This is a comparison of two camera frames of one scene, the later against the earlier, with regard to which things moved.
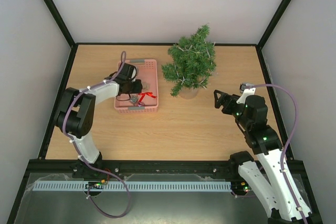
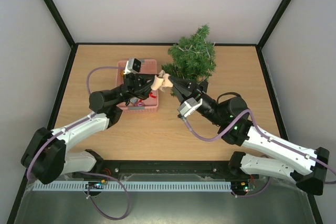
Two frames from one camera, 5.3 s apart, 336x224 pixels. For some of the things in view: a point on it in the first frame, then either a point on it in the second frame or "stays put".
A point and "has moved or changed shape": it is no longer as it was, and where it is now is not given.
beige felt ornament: (146, 86) has moved or changed shape
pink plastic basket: (146, 102) stays put
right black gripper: (227, 102) to (194, 94)
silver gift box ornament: (134, 98) stays put
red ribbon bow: (148, 93) stays put
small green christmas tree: (193, 60) stays put
